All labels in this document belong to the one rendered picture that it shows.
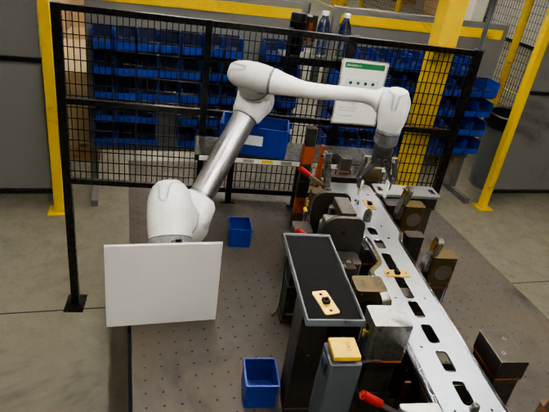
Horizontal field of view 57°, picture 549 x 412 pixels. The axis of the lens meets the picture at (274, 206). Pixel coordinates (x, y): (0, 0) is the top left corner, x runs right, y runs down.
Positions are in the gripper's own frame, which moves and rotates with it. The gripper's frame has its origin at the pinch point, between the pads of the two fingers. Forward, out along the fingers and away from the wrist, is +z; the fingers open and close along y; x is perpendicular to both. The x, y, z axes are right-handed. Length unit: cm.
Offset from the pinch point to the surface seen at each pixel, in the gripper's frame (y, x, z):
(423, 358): 10, 83, 6
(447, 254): -14.0, 40.9, 1.4
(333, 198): 25.0, 28.9, -10.7
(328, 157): 21.4, 1.7, -13.7
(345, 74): 4, -55, -32
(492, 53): -167, -224, -23
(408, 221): -14.6, 8.4, 8.1
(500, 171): -195, -198, 69
